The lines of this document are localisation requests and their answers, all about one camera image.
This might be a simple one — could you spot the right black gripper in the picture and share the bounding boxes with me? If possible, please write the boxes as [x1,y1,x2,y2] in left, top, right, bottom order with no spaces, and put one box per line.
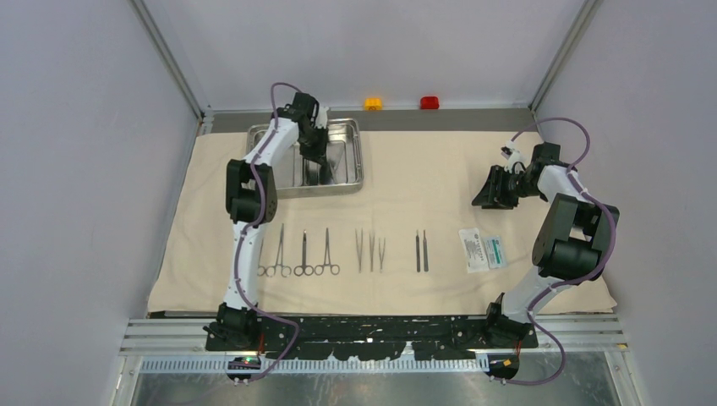
[473,164,545,210]

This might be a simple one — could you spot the steel tweezers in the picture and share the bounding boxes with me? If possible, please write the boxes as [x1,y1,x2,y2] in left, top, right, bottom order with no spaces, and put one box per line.
[320,157,337,185]
[379,238,386,272]
[354,228,364,273]
[369,231,375,272]

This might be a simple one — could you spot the wire mesh steel basket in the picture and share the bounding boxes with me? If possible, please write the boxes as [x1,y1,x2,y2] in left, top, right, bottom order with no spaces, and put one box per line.
[276,118,364,199]

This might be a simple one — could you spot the green white packet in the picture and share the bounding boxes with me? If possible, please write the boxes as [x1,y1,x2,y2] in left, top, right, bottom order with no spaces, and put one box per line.
[484,235,508,270]

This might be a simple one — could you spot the white sterile pouch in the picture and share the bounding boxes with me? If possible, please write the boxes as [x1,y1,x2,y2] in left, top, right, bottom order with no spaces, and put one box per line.
[458,228,490,273]

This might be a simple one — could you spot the steel scalpel handle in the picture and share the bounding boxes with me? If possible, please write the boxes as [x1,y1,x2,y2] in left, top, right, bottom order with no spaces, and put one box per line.
[414,230,421,273]
[422,229,430,272]

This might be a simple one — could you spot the beige cloth wrap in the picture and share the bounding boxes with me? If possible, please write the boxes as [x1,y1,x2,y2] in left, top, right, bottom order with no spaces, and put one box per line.
[147,129,618,316]

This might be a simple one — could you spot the short steel scissors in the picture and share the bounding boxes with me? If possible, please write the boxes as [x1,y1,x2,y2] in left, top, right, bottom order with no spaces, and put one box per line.
[293,230,315,277]

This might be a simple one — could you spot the long steel forceps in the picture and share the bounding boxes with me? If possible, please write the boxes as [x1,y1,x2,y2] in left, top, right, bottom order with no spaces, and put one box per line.
[265,224,292,277]

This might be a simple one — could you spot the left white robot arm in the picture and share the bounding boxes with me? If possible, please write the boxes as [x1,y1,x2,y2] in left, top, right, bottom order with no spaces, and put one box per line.
[204,91,328,351]

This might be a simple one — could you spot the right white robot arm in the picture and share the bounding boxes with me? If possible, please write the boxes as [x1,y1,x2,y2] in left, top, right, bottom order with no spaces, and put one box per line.
[472,141,619,348]

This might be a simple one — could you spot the right steel tray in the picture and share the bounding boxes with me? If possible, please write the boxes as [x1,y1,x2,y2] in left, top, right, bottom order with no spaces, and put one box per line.
[299,121,358,187]

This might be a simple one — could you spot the yellow button block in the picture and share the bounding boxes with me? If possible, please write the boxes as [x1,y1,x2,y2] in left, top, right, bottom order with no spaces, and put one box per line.
[363,97,383,111]

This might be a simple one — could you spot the red button block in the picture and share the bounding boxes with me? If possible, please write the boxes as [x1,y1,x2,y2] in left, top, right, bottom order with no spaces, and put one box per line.
[419,96,441,110]

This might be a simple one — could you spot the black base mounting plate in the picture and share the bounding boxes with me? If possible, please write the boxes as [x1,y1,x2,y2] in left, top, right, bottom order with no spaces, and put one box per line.
[203,315,538,361]

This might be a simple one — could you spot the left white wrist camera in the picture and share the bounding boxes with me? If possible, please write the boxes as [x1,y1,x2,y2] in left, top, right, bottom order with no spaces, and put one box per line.
[315,107,330,129]

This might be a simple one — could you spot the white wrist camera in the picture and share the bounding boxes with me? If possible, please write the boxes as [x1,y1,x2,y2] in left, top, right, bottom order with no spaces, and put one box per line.
[315,107,330,129]
[501,140,526,173]

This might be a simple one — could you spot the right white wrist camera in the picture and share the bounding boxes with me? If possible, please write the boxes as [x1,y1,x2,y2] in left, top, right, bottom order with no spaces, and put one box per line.
[501,140,526,173]

